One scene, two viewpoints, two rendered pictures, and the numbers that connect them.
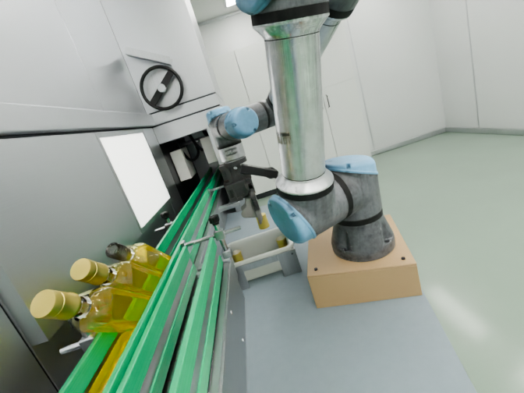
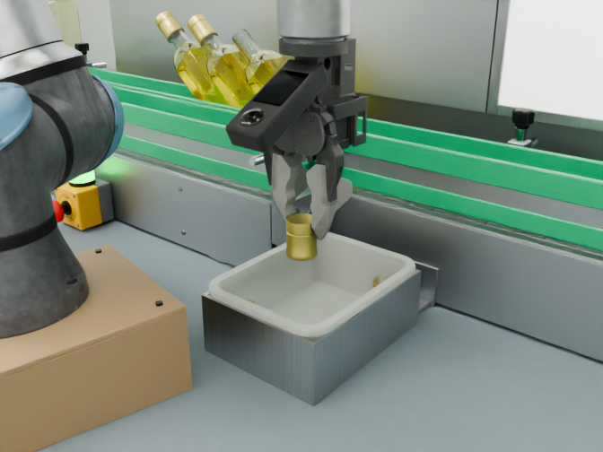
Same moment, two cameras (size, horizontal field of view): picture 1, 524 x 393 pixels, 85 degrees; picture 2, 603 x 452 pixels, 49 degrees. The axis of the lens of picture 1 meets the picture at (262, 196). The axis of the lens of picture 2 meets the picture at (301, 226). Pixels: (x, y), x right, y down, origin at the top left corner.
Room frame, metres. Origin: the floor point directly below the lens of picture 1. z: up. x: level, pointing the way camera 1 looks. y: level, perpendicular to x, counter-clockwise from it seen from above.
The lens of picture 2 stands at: (1.29, -0.51, 1.21)
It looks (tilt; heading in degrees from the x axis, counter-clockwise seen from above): 23 degrees down; 129
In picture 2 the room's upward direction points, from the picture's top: straight up
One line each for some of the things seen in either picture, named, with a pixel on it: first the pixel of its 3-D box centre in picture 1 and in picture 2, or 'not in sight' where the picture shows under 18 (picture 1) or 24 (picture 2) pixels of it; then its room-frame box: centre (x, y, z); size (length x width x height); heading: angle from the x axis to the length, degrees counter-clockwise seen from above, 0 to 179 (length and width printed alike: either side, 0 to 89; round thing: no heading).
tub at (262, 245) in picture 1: (260, 256); (315, 303); (0.85, 0.07, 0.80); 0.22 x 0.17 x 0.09; 89
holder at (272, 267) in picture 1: (253, 260); (327, 300); (0.85, 0.09, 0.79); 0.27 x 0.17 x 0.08; 89
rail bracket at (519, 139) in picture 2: (165, 231); (523, 154); (0.98, 0.36, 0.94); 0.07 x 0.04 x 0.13; 89
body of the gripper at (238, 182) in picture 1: (238, 179); (318, 97); (0.86, 0.05, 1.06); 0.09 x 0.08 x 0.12; 90
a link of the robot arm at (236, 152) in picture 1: (231, 154); (310, 18); (0.86, 0.04, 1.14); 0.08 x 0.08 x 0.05
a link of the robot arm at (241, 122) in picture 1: (242, 122); not in sight; (0.78, -0.01, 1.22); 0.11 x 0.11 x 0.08; 24
